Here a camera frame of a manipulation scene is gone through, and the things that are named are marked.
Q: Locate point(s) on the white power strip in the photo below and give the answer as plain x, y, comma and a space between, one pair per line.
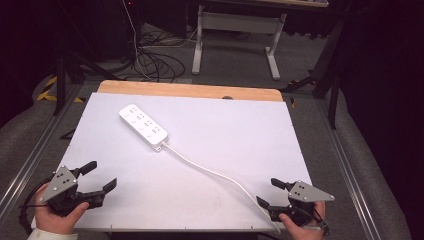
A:
143, 126

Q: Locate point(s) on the person's left hand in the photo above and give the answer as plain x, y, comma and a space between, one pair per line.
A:
53, 221

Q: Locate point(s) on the black tripod stand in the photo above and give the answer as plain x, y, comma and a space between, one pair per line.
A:
60, 83
333, 93

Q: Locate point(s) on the yellow black floor tape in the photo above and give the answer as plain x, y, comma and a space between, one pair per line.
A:
46, 95

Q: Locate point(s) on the white table cover sheet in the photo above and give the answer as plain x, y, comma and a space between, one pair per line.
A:
206, 133

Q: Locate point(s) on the person's right hand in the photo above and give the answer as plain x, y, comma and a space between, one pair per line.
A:
301, 233

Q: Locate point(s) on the white metal desk frame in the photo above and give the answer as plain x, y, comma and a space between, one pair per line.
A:
238, 22

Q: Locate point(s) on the wooden desk top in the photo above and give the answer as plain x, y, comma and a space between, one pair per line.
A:
276, 2

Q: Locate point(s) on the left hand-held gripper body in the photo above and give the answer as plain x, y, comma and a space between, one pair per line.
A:
60, 181

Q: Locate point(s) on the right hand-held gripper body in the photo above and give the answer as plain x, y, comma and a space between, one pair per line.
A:
308, 194

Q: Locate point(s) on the aluminium floor rail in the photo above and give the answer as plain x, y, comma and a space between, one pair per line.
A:
36, 151
346, 166

